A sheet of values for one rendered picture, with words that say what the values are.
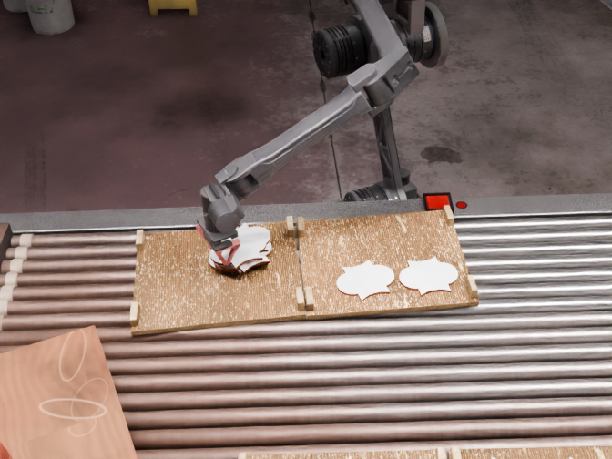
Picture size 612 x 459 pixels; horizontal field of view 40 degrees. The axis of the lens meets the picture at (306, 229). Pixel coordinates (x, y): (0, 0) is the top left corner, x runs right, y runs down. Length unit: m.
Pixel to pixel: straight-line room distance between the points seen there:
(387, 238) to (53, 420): 0.95
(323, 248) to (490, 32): 3.26
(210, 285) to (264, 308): 0.16
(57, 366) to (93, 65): 3.42
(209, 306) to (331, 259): 0.33
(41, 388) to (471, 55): 3.67
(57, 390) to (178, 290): 0.44
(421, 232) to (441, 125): 2.17
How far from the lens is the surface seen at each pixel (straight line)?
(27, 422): 1.77
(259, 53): 5.01
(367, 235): 2.20
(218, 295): 2.06
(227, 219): 1.90
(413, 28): 2.59
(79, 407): 1.76
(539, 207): 2.38
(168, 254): 2.19
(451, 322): 2.01
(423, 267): 2.10
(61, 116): 4.66
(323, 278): 2.08
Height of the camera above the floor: 2.37
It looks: 40 degrees down
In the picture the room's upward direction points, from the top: 2 degrees counter-clockwise
